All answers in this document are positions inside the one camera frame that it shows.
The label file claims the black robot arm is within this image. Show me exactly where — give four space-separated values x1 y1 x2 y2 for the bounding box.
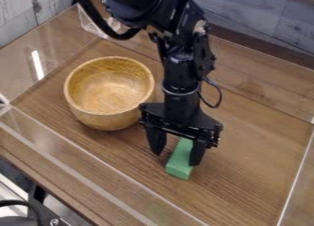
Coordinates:
76 0 222 166

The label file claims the clear acrylic corner bracket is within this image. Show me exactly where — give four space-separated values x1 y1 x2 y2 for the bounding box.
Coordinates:
77 6 121 39

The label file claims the black cable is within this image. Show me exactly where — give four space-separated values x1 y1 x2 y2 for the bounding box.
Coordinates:
0 199 30 226

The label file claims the clear acrylic tray wall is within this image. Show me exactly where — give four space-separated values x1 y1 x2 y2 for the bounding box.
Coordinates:
0 96 312 226

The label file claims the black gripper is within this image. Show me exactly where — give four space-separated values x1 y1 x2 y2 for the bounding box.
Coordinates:
138 95 222 166

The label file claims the green rectangular stick block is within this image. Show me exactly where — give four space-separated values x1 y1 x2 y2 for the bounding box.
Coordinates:
165 138 193 180

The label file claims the black table leg frame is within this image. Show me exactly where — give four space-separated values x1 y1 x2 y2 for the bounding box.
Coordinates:
27 185 67 226

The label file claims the round wooden bowl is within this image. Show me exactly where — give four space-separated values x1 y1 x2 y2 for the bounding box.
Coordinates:
63 56 154 130

